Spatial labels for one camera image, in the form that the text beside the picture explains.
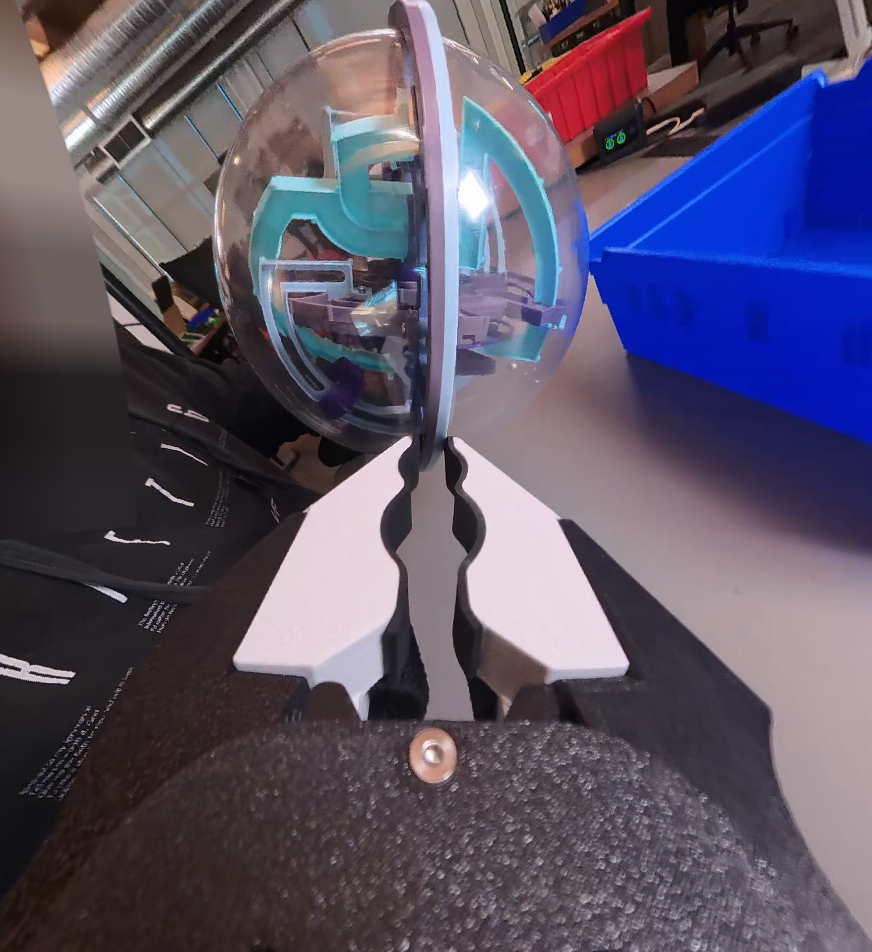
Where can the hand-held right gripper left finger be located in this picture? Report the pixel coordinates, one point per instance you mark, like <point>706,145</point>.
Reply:
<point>325,595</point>

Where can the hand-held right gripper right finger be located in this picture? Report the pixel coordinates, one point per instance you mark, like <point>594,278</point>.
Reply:
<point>540,595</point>

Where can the clear plastic maze ball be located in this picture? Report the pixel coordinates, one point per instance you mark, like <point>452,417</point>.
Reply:
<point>332,253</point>

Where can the blue plastic bin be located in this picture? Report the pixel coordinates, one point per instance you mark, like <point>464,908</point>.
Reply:
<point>764,283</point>

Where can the person's black sweatshirt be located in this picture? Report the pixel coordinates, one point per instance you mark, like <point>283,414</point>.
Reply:
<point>64,655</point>

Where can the black device green display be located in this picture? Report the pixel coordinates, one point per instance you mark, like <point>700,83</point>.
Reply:
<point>619,137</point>

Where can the red plastic bin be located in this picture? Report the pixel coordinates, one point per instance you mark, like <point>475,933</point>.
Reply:
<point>592,75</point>

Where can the silver ceiling duct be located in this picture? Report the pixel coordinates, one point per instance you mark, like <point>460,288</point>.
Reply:
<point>154,60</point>

